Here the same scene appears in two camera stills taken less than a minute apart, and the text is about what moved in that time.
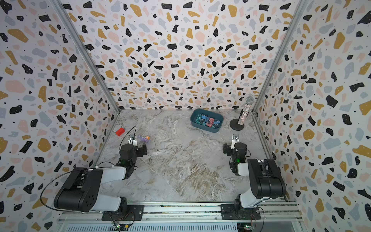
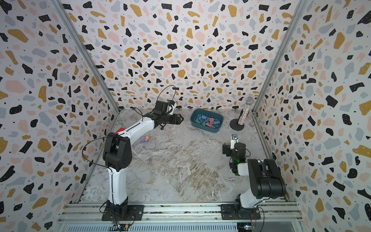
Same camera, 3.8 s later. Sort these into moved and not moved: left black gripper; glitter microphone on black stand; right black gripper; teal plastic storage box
Moved: left black gripper
Not moved: right black gripper; teal plastic storage box; glitter microphone on black stand
